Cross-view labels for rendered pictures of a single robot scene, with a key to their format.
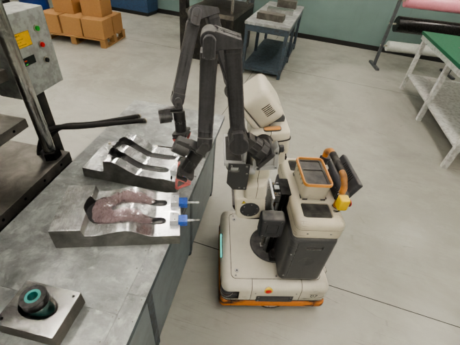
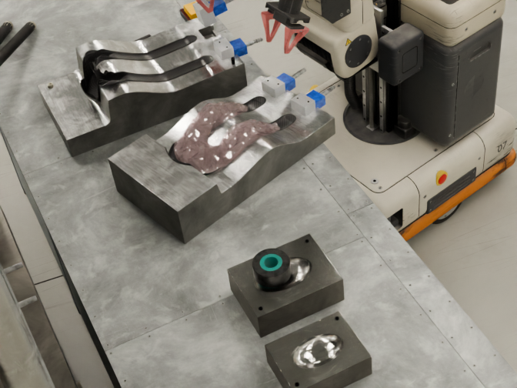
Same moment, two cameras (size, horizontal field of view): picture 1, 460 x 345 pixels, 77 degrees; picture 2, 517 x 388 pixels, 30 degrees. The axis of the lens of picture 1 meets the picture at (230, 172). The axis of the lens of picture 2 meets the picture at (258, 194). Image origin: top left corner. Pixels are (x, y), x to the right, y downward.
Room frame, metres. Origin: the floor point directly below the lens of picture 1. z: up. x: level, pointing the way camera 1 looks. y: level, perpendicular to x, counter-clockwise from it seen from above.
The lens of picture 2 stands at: (-0.75, 1.20, 2.43)
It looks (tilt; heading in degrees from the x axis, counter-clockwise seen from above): 45 degrees down; 333
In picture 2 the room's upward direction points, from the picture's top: 8 degrees counter-clockwise
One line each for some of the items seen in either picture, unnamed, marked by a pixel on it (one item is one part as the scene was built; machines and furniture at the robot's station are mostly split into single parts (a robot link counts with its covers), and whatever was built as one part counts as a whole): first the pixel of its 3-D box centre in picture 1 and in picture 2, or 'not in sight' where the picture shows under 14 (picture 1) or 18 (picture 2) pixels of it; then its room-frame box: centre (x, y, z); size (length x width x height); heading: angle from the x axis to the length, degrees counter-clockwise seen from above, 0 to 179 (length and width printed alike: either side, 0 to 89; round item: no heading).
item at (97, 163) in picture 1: (139, 160); (139, 76); (1.20, 0.49, 0.87); 0.50 x 0.26 x 0.14; 83
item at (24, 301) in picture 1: (34, 298); (271, 267); (0.42, 0.59, 0.89); 0.08 x 0.08 x 0.04
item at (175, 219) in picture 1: (185, 220); (316, 98); (0.84, 0.17, 0.86); 0.13 x 0.05 x 0.05; 100
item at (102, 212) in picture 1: (122, 205); (221, 130); (0.84, 0.45, 0.90); 0.26 x 0.18 x 0.08; 100
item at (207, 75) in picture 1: (207, 96); not in sight; (0.94, 0.11, 1.40); 0.11 x 0.06 x 0.43; 6
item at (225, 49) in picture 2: (184, 173); (240, 46); (1.11, 0.23, 0.89); 0.13 x 0.05 x 0.05; 83
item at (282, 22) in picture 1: (274, 33); not in sight; (5.70, -0.52, 0.46); 1.90 x 0.70 x 0.92; 167
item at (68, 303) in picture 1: (42, 311); (285, 284); (0.40, 0.57, 0.84); 0.20 x 0.15 x 0.07; 83
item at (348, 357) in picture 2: not in sight; (318, 359); (0.21, 0.62, 0.83); 0.17 x 0.13 x 0.06; 83
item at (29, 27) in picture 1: (52, 137); not in sight; (1.50, 1.16, 0.74); 0.30 x 0.22 x 1.47; 173
